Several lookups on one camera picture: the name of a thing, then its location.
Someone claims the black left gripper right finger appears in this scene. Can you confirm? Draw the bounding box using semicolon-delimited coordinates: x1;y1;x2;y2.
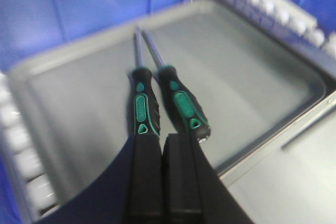
163;133;208;223

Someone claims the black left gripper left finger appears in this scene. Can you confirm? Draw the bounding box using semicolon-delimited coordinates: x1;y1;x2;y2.
128;134;162;223

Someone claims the green-black screwdriver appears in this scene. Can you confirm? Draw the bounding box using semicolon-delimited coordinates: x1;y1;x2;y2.
141;30;211;143
131;27;161;137

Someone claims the grey metal tray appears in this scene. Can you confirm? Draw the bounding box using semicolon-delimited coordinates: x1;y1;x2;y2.
8;0;327;223

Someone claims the blue bin behind tray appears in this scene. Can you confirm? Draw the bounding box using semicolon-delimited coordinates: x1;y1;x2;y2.
1;0;186;72

